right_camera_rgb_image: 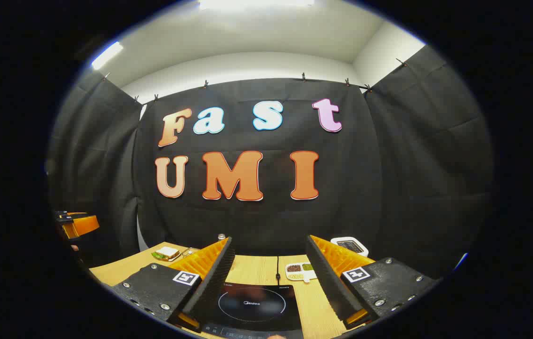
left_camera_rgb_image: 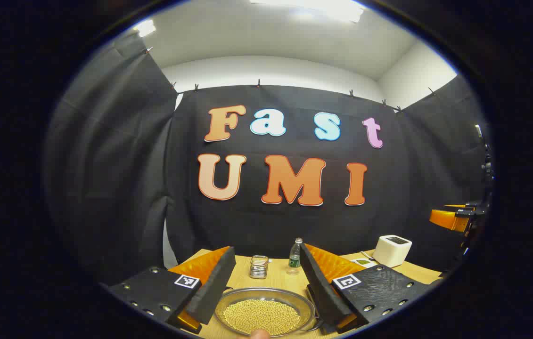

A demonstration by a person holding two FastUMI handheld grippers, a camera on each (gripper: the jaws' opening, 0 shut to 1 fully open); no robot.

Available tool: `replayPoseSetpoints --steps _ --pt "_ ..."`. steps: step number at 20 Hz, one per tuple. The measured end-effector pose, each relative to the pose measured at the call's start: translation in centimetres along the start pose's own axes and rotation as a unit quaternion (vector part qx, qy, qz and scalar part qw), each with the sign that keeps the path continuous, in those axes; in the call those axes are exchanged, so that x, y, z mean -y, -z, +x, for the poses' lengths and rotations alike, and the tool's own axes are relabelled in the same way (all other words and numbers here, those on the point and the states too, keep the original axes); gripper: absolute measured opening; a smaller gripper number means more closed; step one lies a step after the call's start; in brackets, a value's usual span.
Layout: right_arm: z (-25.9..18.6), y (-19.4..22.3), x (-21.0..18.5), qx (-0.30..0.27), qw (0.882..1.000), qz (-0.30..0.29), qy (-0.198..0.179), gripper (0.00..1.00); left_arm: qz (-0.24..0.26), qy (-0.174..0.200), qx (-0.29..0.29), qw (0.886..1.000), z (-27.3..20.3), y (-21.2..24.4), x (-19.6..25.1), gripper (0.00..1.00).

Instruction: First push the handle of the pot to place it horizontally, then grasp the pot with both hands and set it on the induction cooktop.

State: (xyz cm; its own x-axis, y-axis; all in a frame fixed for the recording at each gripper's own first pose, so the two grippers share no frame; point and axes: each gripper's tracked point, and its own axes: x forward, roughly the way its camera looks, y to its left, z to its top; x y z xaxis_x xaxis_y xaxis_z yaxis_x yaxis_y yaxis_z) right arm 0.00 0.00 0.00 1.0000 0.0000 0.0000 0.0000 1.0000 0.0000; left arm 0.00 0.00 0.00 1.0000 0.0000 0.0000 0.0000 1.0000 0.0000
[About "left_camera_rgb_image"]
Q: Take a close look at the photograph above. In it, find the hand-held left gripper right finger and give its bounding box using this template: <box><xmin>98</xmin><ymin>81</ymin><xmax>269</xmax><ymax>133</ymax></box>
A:
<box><xmin>299</xmin><ymin>243</ymin><xmax>443</xmax><ymax>335</ymax></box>

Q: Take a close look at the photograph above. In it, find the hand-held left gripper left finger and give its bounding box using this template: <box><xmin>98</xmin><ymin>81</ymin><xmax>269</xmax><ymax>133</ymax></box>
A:
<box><xmin>101</xmin><ymin>246</ymin><xmax>237</xmax><ymax>335</ymax></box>

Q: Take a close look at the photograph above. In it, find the stainless steel pot black handle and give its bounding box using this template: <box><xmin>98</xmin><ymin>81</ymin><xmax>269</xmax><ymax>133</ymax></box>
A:
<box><xmin>213</xmin><ymin>287</ymin><xmax>324</xmax><ymax>338</ymax></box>

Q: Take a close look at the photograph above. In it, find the heap of yellow soybeans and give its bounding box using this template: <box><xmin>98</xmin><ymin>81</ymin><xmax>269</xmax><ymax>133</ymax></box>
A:
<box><xmin>223</xmin><ymin>299</ymin><xmax>301</xmax><ymax>336</ymax></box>

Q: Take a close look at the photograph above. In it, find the clear plastic water bottle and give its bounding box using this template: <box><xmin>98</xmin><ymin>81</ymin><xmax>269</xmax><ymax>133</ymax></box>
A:
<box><xmin>288</xmin><ymin>238</ymin><xmax>303</xmax><ymax>274</ymax></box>

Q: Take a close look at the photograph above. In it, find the white toaster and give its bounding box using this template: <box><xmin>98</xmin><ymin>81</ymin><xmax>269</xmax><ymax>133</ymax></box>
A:
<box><xmin>372</xmin><ymin>234</ymin><xmax>413</xmax><ymax>268</ymax></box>

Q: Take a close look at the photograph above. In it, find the black backdrop cloth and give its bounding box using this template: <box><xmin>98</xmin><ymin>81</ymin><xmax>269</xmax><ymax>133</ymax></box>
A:
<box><xmin>42</xmin><ymin>31</ymin><xmax>495</xmax><ymax>283</ymax></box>

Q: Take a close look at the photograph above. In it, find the row of black cloth clips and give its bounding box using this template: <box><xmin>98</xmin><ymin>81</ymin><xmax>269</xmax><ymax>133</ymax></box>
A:
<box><xmin>144</xmin><ymin>46</ymin><xmax>436</xmax><ymax>113</ymax></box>

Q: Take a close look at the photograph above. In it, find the long ceiling light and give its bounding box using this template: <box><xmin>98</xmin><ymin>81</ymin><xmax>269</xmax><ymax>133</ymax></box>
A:
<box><xmin>250</xmin><ymin>0</ymin><xmax>365</xmax><ymax>23</ymax></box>

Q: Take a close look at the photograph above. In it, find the small ceiling light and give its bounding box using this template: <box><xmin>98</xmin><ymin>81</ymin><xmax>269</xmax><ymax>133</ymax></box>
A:
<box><xmin>133</xmin><ymin>19</ymin><xmax>157</xmax><ymax>37</ymax></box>

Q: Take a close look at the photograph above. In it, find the metal wire basket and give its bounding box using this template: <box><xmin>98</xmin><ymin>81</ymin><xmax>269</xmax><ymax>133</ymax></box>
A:
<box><xmin>249</xmin><ymin>255</ymin><xmax>269</xmax><ymax>279</ymax></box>

